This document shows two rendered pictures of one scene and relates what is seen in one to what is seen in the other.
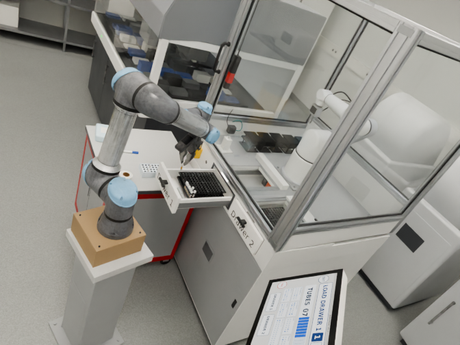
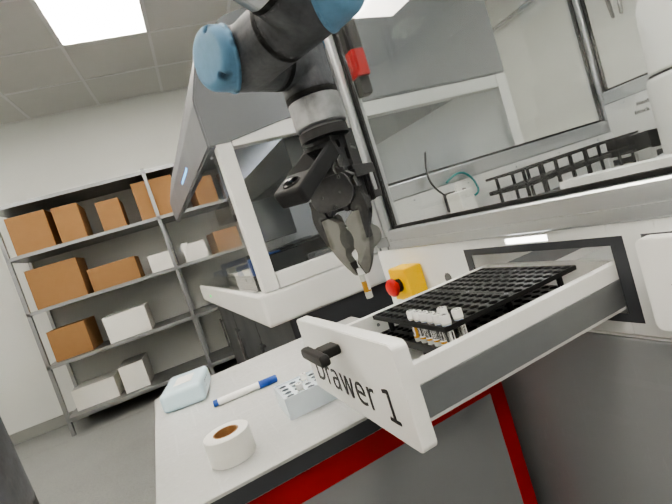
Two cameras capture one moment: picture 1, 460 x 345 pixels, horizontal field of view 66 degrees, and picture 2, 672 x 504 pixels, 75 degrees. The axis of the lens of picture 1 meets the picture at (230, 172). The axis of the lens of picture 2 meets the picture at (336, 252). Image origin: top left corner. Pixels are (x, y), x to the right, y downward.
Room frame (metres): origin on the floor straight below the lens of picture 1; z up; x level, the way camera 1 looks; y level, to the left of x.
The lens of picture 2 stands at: (0.96, 0.07, 1.05)
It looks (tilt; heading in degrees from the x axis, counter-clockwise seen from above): 4 degrees down; 19
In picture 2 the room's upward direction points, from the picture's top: 18 degrees counter-clockwise
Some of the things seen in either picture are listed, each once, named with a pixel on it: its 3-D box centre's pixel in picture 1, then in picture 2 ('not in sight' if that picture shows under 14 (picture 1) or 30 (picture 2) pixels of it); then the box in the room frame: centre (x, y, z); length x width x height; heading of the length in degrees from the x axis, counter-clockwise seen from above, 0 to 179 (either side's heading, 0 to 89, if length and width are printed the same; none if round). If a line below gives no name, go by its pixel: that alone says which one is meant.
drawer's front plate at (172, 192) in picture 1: (167, 186); (350, 368); (1.46, 0.27, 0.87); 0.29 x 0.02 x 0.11; 41
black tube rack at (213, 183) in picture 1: (200, 186); (473, 313); (1.59, 0.11, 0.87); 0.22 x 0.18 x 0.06; 131
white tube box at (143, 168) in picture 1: (150, 170); (313, 388); (1.65, 0.42, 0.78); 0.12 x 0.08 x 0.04; 129
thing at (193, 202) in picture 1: (201, 187); (479, 314); (1.60, 0.11, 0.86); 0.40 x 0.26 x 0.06; 131
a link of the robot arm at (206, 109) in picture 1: (202, 113); (299, 62); (1.58, 0.24, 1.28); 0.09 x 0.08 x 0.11; 153
